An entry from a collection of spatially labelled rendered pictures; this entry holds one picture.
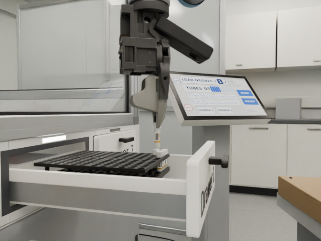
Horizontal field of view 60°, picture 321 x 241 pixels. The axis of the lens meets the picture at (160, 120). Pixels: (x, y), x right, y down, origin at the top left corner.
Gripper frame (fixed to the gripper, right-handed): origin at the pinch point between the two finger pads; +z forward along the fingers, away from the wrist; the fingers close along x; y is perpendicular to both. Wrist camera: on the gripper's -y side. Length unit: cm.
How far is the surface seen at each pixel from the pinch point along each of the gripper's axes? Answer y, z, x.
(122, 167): 7.1, 8.2, 0.3
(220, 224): -50, 56, -82
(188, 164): -1.3, 5.8, 12.5
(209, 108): -40, -3, -72
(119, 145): 4.4, 9.4, -41.9
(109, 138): 7.9, 6.6, -35.4
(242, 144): -156, 38, -252
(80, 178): 14.1, 9.3, 2.3
